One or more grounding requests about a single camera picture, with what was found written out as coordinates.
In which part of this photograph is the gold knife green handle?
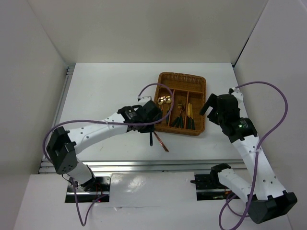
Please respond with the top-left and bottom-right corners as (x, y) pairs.
(187, 103), (191, 129)
(190, 104), (195, 130)
(149, 132), (153, 146)

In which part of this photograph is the brown wicker cutlery tray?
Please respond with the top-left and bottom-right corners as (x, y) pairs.
(154, 72), (206, 136)

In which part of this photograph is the gold fork green handle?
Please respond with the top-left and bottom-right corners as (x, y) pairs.
(173, 115), (180, 127)
(170, 103), (184, 128)
(178, 103), (185, 128)

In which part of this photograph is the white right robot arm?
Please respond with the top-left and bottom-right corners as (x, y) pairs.
(200, 92), (297, 224)

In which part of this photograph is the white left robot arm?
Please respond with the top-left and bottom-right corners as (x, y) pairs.
(46, 100), (161, 191)

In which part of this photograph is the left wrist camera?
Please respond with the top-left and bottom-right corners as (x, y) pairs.
(138, 96), (152, 103)

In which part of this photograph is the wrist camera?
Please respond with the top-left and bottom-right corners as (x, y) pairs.
(228, 87), (244, 104)
(138, 96), (152, 103)

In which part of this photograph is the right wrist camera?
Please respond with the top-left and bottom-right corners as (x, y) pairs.
(228, 87), (244, 104)

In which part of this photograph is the aluminium table frame rail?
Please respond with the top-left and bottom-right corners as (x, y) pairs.
(38, 64), (248, 173)

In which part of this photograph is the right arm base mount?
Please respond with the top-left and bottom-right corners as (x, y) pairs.
(190, 163), (233, 201)

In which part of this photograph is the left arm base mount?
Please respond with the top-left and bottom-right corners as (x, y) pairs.
(62, 174), (111, 203)

